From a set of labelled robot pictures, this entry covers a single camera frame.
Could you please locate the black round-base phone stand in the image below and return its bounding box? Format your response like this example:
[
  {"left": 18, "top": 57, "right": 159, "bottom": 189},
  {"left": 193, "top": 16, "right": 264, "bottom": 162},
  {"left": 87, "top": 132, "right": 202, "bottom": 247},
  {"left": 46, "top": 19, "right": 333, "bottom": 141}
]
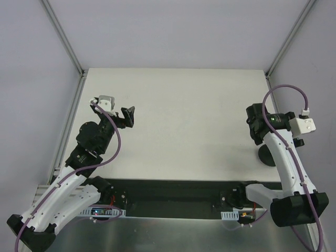
[{"left": 258, "top": 144, "right": 276, "bottom": 167}]

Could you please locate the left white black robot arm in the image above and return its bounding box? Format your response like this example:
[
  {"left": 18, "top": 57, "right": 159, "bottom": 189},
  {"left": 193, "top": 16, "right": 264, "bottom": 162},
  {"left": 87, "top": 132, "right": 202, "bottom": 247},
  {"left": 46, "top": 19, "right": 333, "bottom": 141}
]
[{"left": 7, "top": 102, "right": 135, "bottom": 251}]

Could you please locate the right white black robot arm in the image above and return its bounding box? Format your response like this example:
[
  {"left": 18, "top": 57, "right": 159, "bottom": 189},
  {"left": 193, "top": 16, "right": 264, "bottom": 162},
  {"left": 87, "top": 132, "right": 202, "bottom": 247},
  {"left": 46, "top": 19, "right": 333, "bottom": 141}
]
[{"left": 236, "top": 103, "right": 329, "bottom": 227}]

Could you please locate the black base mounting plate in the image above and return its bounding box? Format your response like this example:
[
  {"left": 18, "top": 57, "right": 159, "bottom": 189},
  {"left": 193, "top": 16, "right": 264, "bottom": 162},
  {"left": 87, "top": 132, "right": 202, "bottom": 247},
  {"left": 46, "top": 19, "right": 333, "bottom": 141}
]
[{"left": 99, "top": 179, "right": 258, "bottom": 219}]

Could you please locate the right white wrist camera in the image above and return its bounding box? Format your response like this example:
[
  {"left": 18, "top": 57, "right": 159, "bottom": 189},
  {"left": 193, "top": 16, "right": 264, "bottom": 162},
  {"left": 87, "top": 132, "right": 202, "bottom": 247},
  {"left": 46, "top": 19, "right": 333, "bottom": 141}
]
[{"left": 289, "top": 108, "right": 316, "bottom": 138}]

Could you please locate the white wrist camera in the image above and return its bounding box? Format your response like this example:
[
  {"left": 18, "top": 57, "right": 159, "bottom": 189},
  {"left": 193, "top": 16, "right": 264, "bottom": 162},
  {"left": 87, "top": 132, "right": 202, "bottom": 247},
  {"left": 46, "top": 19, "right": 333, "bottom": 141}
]
[
  {"left": 289, "top": 108, "right": 316, "bottom": 138},
  {"left": 90, "top": 95, "right": 117, "bottom": 116}
]

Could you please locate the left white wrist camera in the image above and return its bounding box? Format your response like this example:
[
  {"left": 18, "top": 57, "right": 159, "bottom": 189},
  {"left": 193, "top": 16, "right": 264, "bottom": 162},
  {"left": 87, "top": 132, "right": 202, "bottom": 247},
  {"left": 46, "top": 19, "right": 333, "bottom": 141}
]
[{"left": 90, "top": 95, "right": 117, "bottom": 116}]

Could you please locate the left aluminium corner post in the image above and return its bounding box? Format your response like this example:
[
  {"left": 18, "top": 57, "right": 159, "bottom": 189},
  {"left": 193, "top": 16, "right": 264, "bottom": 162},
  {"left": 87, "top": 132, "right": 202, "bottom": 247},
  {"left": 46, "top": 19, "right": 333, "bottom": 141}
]
[{"left": 39, "top": 0, "right": 89, "bottom": 78}]

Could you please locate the aluminium corner post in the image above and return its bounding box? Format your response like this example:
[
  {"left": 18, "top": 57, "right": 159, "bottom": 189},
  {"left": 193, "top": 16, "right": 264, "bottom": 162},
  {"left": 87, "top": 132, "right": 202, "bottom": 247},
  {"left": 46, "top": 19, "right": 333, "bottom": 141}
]
[
  {"left": 265, "top": 0, "right": 318, "bottom": 80},
  {"left": 39, "top": 0, "right": 89, "bottom": 78}
]

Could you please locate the left white cable duct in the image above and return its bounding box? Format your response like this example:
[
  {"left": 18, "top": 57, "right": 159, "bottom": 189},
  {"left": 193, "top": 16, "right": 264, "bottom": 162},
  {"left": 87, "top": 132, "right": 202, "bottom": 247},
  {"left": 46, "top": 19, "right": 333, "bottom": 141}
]
[{"left": 78, "top": 207, "right": 126, "bottom": 218}]

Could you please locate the white cable duct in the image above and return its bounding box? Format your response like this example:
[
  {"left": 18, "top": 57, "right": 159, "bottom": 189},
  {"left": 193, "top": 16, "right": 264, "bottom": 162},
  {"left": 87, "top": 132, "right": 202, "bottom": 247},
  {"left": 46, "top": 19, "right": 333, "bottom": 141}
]
[
  {"left": 220, "top": 210, "right": 239, "bottom": 221},
  {"left": 78, "top": 207, "right": 126, "bottom": 218}
]

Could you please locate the right white cable duct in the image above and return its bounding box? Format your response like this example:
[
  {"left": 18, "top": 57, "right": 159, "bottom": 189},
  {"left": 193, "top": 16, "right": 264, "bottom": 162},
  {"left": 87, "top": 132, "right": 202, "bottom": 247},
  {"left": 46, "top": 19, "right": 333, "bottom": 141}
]
[{"left": 220, "top": 210, "right": 239, "bottom": 221}]

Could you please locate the right aluminium corner post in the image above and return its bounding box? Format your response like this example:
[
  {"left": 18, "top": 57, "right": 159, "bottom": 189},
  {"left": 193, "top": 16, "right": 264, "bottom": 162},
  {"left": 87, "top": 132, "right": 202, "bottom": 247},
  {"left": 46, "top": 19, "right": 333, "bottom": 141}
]
[{"left": 265, "top": 0, "right": 318, "bottom": 80}]

